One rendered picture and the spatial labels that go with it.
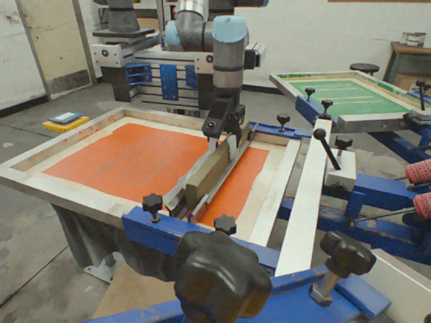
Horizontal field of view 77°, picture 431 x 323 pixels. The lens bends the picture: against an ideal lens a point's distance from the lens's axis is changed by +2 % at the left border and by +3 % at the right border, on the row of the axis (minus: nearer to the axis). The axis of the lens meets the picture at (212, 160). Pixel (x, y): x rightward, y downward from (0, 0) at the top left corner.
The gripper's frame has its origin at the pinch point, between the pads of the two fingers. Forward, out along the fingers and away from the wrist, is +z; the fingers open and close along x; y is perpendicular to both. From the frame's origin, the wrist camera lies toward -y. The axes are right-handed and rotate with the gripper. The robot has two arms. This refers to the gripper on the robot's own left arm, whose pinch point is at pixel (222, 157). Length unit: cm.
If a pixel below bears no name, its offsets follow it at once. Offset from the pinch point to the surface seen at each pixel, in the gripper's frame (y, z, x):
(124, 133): 11.0, 6.4, 45.5
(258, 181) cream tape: 1.4, 6.3, -10.9
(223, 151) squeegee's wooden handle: -3.3, -4.1, -1.4
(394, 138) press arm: 55, 9, -51
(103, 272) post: 5, 101, 76
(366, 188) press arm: -3.0, -2.2, -36.1
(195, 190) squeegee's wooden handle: -20.3, -3.0, -1.4
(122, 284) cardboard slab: 2, 100, 59
